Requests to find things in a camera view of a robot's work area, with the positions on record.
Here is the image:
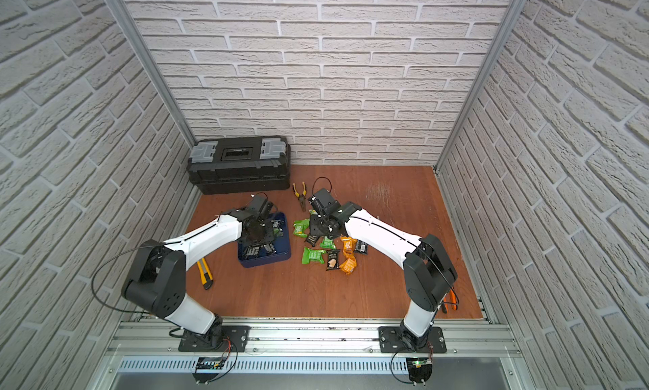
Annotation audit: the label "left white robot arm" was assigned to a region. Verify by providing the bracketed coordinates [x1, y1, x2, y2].
[122, 209, 275, 335]

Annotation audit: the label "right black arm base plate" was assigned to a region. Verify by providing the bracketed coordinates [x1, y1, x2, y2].
[378, 326, 447, 355]

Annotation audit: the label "black plastic toolbox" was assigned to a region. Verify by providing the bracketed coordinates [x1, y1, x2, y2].
[187, 136, 291, 195]

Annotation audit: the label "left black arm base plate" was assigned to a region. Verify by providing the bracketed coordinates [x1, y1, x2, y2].
[178, 325, 251, 353]

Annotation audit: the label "black cookie packet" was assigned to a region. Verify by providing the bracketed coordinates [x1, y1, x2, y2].
[305, 235, 320, 247]
[326, 250, 340, 271]
[354, 241, 368, 255]

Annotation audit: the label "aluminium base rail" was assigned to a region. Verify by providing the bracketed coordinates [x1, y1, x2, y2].
[100, 318, 522, 378]

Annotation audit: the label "yellow utility knife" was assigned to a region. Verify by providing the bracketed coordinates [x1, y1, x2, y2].
[197, 258, 214, 290]

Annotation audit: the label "orange cookie packet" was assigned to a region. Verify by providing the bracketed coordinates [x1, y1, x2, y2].
[341, 237, 357, 256]
[340, 254, 358, 275]

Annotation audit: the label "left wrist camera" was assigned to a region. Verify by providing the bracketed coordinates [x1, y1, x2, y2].
[246, 192, 275, 219]

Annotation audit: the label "control board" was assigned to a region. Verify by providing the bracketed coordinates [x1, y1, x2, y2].
[193, 356, 227, 384]
[406, 358, 433, 386]

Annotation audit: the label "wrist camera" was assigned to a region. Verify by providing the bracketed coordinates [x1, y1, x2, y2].
[309, 188, 341, 216]
[246, 192, 275, 219]

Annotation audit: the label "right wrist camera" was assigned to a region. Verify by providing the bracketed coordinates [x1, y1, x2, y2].
[309, 188, 341, 216]

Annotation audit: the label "yellow black pliers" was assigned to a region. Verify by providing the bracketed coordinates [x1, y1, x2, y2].
[292, 182, 307, 212]

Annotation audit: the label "dark blue storage box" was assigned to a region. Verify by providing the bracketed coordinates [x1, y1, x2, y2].
[238, 212, 292, 268]

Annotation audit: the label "green cookie packet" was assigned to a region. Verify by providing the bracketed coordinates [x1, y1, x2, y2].
[302, 247, 327, 265]
[292, 219, 310, 238]
[319, 237, 336, 251]

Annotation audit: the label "left control board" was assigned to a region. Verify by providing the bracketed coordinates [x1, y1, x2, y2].
[193, 356, 227, 384]

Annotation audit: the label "right control board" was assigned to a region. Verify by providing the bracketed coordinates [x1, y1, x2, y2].
[406, 358, 433, 386]

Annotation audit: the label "orange handled pliers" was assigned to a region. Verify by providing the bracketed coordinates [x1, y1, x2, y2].
[441, 289, 459, 313]

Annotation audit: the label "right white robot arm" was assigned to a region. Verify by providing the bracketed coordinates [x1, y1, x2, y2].
[309, 197, 457, 339]

